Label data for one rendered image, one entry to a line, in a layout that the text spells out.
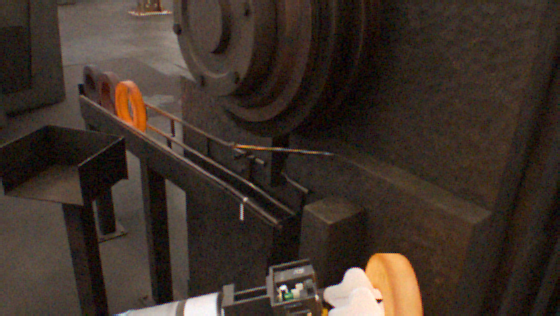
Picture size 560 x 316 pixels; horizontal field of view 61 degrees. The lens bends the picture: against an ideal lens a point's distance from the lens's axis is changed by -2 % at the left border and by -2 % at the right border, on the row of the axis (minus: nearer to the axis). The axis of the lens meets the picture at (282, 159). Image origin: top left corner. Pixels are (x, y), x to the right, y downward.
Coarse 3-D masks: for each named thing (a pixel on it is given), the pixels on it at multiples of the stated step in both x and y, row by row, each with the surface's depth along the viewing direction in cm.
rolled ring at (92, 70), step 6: (90, 66) 182; (96, 66) 183; (84, 72) 188; (90, 72) 182; (96, 72) 180; (84, 78) 190; (90, 78) 190; (96, 78) 179; (84, 84) 192; (90, 84) 192; (96, 84) 179; (90, 90) 192; (96, 90) 181; (90, 96) 192; (96, 96) 193; (96, 102) 191
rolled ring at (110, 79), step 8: (104, 72) 170; (112, 72) 170; (104, 80) 171; (112, 80) 166; (104, 88) 176; (112, 88) 166; (104, 96) 178; (104, 104) 178; (112, 104) 179; (112, 112) 177
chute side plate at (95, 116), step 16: (96, 112) 179; (112, 128) 168; (128, 128) 156; (128, 144) 159; (144, 144) 147; (160, 160) 140; (176, 160) 131; (176, 176) 134; (192, 176) 125; (192, 192) 128; (208, 192) 120; (224, 192) 114; (208, 208) 123; (224, 208) 116; (240, 208) 109; (240, 224) 111; (256, 224) 105; (272, 224) 101; (272, 240) 102; (272, 256) 104
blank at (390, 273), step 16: (384, 256) 60; (400, 256) 60; (368, 272) 65; (384, 272) 58; (400, 272) 57; (384, 288) 58; (400, 288) 55; (416, 288) 55; (384, 304) 57; (400, 304) 54; (416, 304) 54
